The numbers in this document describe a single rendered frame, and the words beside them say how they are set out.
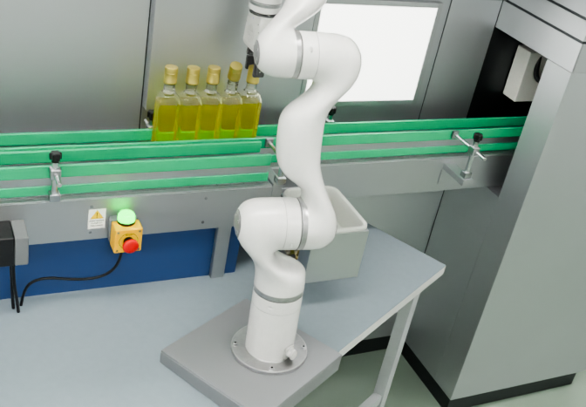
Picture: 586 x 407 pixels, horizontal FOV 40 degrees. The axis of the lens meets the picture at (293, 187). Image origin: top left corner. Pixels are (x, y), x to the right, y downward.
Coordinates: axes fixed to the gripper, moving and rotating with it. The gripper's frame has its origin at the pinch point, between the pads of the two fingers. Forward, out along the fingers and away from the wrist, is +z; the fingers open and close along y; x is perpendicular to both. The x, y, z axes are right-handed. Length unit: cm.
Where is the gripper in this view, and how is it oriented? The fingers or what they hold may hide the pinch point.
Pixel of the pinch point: (255, 66)
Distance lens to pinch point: 218.2
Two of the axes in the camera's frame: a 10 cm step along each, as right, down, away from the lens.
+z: -1.7, 8.6, 4.9
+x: 9.0, -0.6, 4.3
